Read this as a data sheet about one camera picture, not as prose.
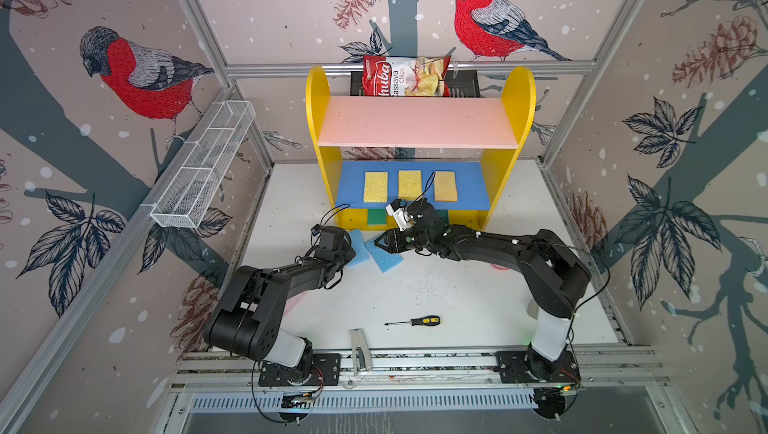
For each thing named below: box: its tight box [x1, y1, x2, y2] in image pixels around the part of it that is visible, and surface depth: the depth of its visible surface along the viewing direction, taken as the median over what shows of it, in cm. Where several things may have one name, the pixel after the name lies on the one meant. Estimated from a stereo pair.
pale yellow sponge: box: [434, 171, 458, 202], surface depth 94 cm
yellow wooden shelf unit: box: [306, 65, 536, 229], surface depth 90 cm
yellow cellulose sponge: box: [398, 169, 423, 201], surface depth 96 cm
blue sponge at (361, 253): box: [348, 229, 370, 267], surface depth 97 cm
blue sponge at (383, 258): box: [364, 238, 404, 274], surface depth 94 cm
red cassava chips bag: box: [362, 55, 451, 97], surface depth 89 cm
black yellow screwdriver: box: [384, 315, 441, 326], surface depth 82 cm
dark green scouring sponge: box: [435, 209, 448, 225], surface depth 103 cm
